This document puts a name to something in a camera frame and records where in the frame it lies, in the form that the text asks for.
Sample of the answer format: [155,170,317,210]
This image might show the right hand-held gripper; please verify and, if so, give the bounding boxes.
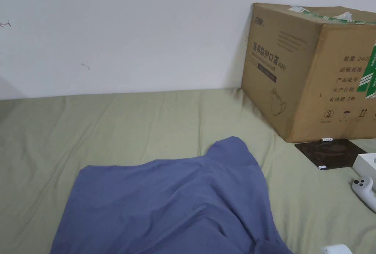
[320,244,353,254]

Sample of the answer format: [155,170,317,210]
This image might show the blue shirt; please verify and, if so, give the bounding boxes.
[49,136,295,254]

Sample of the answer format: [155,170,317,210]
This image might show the white hand controller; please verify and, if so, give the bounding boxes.
[352,175,376,208]

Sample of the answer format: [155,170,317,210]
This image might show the white box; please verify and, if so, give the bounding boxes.
[352,153,376,177]

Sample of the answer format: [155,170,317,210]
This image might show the dark flat mat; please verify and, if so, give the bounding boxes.
[294,138,369,171]

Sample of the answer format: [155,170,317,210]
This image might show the brown cardboard carton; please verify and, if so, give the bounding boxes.
[241,3,376,144]

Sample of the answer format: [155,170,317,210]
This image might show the bed with pale green sheet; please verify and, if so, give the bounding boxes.
[0,87,376,254]

